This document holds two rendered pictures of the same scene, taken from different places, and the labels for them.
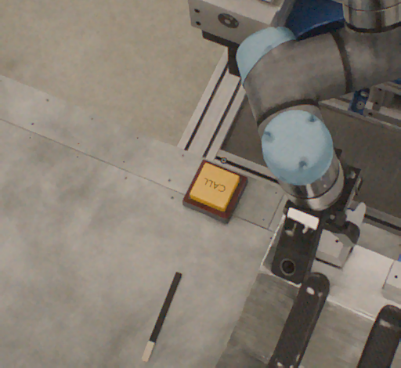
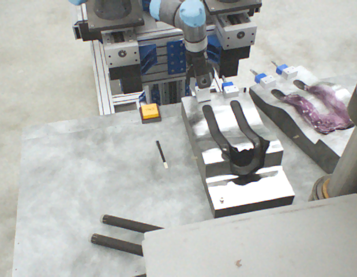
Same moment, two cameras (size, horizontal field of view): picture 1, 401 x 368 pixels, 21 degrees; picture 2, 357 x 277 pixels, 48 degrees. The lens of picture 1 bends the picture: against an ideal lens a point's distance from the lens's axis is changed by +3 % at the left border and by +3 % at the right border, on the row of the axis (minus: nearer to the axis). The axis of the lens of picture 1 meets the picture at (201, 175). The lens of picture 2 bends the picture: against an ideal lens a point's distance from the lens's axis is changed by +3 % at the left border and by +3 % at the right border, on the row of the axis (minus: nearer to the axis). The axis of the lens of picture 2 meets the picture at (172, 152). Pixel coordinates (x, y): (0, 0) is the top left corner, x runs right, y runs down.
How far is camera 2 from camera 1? 0.87 m
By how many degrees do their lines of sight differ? 27
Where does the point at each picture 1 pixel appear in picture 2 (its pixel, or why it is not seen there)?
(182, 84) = not seen: hidden behind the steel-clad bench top
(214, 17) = (116, 55)
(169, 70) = not seen: hidden behind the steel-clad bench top
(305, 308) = (209, 116)
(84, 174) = (100, 133)
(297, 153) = (196, 8)
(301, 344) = (215, 124)
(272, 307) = (199, 120)
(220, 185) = (151, 108)
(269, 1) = (132, 40)
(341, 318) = (221, 111)
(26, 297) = (109, 175)
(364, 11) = not seen: outside the picture
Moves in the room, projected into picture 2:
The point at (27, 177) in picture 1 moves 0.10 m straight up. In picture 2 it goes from (79, 145) to (74, 126)
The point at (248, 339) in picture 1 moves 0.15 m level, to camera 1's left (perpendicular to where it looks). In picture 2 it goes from (199, 132) to (169, 154)
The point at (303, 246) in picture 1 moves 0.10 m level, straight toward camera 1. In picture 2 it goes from (205, 70) to (221, 88)
